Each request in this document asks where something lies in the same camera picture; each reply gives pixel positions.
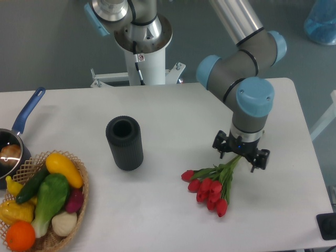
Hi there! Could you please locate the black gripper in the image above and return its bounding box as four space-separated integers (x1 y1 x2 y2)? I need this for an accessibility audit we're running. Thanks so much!
212 130 270 173

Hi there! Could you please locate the red tulip bouquet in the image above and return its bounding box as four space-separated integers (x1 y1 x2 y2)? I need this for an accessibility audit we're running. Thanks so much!
181 155 241 217

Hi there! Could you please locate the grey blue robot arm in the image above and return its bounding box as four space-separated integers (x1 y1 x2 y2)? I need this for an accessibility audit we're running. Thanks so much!
84 1 287 169

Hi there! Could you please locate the black device at edge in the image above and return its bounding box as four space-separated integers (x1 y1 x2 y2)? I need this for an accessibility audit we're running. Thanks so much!
316 213 335 240

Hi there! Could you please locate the dark grey ribbed vase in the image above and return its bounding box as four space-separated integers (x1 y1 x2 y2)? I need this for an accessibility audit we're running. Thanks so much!
106 115 143 171

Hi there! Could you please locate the blue transparent container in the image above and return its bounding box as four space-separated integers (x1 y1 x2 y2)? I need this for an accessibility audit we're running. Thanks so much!
304 0 335 46

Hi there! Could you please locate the yellow squash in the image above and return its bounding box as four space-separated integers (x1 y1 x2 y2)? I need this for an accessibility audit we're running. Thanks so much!
45 153 83 189

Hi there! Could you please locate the white garlic bulb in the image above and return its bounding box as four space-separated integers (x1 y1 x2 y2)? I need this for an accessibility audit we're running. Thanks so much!
51 211 77 237

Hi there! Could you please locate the green bok choy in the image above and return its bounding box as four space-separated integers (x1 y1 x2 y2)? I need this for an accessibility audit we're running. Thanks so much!
31 173 70 238

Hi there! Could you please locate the green cucumber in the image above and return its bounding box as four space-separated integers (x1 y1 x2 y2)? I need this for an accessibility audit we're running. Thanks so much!
15 167 49 204

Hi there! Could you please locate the small yellow banana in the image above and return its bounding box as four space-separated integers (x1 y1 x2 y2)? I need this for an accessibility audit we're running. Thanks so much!
5 176 24 197

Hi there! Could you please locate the fried food piece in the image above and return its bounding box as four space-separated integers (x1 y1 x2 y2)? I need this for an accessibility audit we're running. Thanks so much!
1 144 21 167

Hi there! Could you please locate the orange fruit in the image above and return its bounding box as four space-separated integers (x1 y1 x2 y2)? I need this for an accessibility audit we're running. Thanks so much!
5 221 36 251

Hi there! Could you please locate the yellow corn cob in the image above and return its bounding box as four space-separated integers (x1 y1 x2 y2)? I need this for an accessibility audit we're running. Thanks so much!
1 200 35 226

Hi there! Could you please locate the white frame at right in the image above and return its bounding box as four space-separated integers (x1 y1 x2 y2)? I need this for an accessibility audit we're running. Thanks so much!
309 90 335 141

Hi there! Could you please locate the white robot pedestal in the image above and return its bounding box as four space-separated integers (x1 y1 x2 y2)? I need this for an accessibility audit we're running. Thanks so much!
90 13 187 88

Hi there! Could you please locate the black cable on pedestal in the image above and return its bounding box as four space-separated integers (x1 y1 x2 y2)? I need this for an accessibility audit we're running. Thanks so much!
132 41 146 86

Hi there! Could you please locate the blue handled saucepan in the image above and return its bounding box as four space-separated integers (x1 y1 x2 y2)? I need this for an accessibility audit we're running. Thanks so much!
1 87 46 190

